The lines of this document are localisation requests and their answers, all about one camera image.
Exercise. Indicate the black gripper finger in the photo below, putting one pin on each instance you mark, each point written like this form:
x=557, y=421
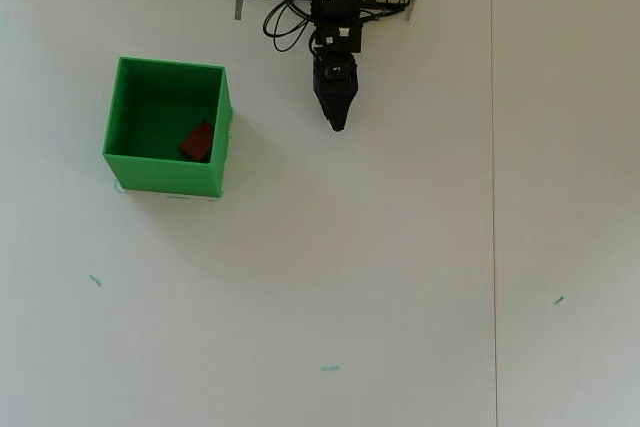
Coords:
x=349, y=102
x=327, y=103

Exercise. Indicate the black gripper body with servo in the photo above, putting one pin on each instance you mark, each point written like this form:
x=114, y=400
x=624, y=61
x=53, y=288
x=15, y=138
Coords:
x=336, y=78

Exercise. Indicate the red block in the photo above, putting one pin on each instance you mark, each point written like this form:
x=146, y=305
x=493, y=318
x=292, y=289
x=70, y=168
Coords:
x=196, y=143

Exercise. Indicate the green open plastic bin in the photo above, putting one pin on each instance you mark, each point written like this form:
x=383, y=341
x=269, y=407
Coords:
x=165, y=174

